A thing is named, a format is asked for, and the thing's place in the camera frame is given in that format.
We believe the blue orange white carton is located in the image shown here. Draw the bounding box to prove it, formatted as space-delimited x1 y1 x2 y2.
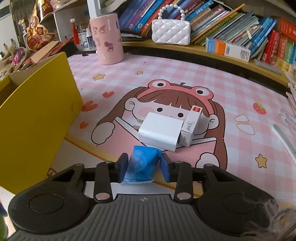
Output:
205 38 251 62

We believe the yellow cardboard box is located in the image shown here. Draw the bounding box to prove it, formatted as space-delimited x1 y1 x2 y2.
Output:
1 52 83 194

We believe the red cartoon paper decoration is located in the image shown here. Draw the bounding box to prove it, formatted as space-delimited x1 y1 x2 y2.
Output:
24 0 57 52

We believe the white charger plug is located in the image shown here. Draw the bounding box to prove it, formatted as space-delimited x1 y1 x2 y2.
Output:
138 112 184 152

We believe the small white red box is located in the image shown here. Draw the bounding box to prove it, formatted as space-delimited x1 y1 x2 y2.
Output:
179 105 203 147

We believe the pink cartoon desk mat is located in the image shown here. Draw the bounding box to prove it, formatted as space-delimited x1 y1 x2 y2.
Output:
48 54 295 203

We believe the pink cartoon cylinder cup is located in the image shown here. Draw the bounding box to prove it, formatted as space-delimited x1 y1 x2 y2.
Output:
90 13 124 65

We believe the wooden bookshelf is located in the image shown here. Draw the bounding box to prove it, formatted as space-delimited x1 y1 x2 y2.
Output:
86 0 296 93

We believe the white quilted pearl handbag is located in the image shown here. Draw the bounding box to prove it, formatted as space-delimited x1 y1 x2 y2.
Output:
151 4 191 46

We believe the blue packet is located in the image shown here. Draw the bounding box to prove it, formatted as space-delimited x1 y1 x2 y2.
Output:
123 146 162 184

